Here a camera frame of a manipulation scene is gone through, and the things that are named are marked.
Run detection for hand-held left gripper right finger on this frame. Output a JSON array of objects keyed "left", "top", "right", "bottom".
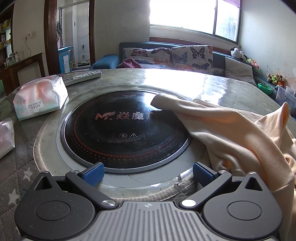
[{"left": 180, "top": 162, "right": 267, "bottom": 210}]

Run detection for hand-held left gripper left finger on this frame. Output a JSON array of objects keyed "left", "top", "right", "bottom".
[{"left": 29, "top": 162, "right": 117, "bottom": 210}]

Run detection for cream sweatshirt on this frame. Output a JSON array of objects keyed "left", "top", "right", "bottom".
[{"left": 151, "top": 93, "right": 296, "bottom": 241}]

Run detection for round black induction cooktop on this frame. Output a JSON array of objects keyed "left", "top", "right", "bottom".
[{"left": 60, "top": 91, "right": 192, "bottom": 174}]

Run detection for pink white tissue pack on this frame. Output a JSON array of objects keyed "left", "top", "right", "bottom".
[
  {"left": 13, "top": 75, "right": 69, "bottom": 121},
  {"left": 0, "top": 118, "right": 15, "bottom": 160}
]

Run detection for grey remote control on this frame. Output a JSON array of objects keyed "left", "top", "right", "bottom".
[{"left": 62, "top": 70, "right": 102, "bottom": 87}]

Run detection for green plastic bowl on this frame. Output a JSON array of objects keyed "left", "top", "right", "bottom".
[{"left": 258, "top": 83, "right": 273, "bottom": 94}]

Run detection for grey pillow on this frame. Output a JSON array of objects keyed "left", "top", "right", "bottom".
[{"left": 225, "top": 57, "right": 258, "bottom": 87}]

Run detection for clear plastic storage box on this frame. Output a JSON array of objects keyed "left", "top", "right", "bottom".
[{"left": 275, "top": 85, "right": 296, "bottom": 107}]

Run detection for blue sofa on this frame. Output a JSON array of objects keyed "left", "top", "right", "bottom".
[{"left": 90, "top": 42, "right": 278, "bottom": 93}]

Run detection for pink cloth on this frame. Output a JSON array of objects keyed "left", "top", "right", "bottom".
[{"left": 122, "top": 58, "right": 142, "bottom": 69}]

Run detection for butterfly print cushion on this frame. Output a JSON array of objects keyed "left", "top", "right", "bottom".
[
  {"left": 121, "top": 47, "right": 171, "bottom": 69},
  {"left": 170, "top": 44, "right": 213, "bottom": 75}
]

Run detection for blue cabinet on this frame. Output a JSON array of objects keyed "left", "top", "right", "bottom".
[{"left": 58, "top": 46, "right": 73, "bottom": 74}]

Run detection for green orange plush toys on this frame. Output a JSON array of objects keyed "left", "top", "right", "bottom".
[{"left": 267, "top": 74, "right": 286, "bottom": 87}]

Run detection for pink green toy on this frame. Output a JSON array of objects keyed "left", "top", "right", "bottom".
[{"left": 247, "top": 58, "right": 260, "bottom": 69}]

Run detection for panda plush toy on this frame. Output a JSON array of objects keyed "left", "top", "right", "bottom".
[{"left": 230, "top": 47, "right": 248, "bottom": 62}]

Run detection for dark wooden side table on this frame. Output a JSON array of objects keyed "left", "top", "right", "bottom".
[{"left": 0, "top": 53, "right": 45, "bottom": 94}]

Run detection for window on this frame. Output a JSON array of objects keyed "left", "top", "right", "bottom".
[{"left": 149, "top": 0, "right": 242, "bottom": 43}]

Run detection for wooden shelf unit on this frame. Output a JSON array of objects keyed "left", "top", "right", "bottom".
[{"left": 0, "top": 11, "right": 15, "bottom": 64}]

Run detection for dark wooden door frame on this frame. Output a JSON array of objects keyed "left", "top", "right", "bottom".
[{"left": 44, "top": 0, "right": 96, "bottom": 76}]

